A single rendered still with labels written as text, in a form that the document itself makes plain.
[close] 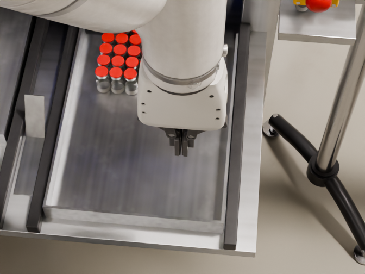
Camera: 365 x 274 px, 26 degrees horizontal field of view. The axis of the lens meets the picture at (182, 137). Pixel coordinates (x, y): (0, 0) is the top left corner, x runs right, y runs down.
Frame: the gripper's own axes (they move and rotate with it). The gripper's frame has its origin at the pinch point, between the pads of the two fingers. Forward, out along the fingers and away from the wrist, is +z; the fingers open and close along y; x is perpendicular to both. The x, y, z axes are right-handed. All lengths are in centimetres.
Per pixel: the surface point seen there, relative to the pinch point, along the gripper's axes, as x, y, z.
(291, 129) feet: -65, -24, 100
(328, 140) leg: -50, -31, 80
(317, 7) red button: -31.5, -18.0, 10.7
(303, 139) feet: -60, -27, 98
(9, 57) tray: -25.7, 31.0, 22.0
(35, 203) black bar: 1.0, 21.4, 20.3
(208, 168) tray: -8.0, -3.3, 22.0
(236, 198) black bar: -2.5, -7.7, 20.2
